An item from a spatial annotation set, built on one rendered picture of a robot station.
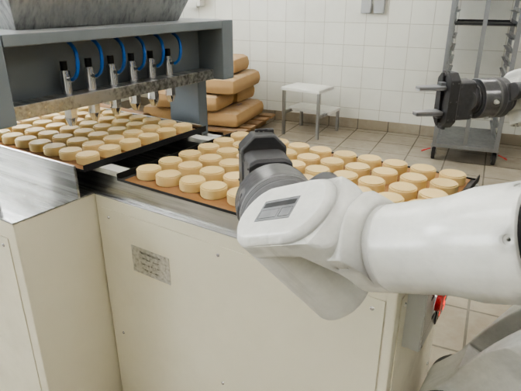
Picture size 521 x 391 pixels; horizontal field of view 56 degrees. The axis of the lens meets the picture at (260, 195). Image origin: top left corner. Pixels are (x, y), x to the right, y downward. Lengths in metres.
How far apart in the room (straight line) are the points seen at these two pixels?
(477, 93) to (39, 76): 0.92
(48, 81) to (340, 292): 0.85
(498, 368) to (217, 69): 1.00
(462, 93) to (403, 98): 3.74
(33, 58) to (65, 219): 0.33
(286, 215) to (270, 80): 4.89
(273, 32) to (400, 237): 4.90
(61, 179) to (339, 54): 4.07
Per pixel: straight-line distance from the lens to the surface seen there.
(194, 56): 1.45
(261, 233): 0.39
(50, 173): 1.17
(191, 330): 1.09
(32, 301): 1.13
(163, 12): 1.34
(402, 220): 0.33
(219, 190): 0.87
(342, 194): 0.36
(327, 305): 0.44
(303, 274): 0.41
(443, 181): 0.96
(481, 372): 0.95
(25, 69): 1.11
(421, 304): 0.83
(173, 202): 0.97
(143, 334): 1.22
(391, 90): 4.89
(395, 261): 0.33
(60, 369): 1.25
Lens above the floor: 1.24
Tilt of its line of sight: 22 degrees down
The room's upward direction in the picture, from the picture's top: straight up
